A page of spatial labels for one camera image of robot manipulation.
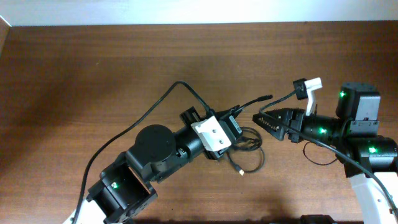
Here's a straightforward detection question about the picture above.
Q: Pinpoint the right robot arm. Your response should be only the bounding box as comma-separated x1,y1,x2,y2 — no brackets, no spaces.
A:
252,80,397,223

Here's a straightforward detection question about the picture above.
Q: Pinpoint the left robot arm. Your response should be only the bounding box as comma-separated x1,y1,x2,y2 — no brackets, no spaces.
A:
66,106,242,223

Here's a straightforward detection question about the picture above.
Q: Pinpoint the camera black cable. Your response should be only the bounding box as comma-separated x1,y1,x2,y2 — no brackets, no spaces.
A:
70,80,215,224
258,88,398,215

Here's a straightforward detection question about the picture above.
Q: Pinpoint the left camera black cable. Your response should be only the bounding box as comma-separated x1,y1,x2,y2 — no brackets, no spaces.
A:
70,80,215,224

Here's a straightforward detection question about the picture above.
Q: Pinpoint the thin black USB cable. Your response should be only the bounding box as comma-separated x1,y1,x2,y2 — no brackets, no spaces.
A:
225,126,266,177

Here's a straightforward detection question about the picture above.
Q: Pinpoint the right camera black cable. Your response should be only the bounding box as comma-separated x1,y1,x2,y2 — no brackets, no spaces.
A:
258,88,398,215

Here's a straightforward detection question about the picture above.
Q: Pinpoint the thin black arm wire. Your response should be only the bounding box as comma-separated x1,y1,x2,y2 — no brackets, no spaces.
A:
302,141,340,166

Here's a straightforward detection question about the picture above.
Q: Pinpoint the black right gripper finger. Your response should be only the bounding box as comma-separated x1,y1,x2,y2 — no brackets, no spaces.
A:
252,113,294,141
260,108,303,121

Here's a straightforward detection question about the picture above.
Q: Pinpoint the black base block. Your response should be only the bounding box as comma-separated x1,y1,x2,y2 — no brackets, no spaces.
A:
300,215,335,224

